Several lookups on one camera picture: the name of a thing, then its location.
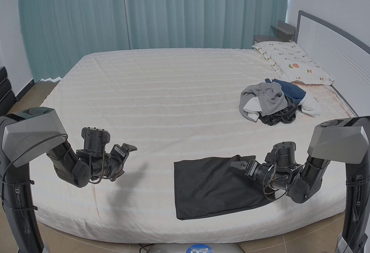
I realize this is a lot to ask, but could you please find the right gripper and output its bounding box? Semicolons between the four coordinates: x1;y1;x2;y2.
230;160;262;180

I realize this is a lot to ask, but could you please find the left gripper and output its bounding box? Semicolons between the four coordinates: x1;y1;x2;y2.
109;143;138;173

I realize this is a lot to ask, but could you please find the black T-shirt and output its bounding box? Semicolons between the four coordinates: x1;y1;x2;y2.
173;154;273;220

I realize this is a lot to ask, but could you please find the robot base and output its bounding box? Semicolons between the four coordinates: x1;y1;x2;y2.
145;243;242;253

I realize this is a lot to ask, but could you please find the bed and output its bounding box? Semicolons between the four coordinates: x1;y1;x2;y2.
27;10;370;244

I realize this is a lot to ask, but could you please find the pile of clothes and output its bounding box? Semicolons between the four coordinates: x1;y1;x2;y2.
239;78;321;126

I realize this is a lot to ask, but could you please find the white printed pillow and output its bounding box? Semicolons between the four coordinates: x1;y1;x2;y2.
251;41;334;86

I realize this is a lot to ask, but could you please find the black chest of drawers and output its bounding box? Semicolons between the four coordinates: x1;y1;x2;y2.
0;66;16;116

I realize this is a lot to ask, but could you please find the grey bedside table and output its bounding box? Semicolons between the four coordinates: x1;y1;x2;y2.
254;19;296;44

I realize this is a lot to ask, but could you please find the blue-green curtain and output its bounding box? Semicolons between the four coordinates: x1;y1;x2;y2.
19;0;130;82
124;0;290;50

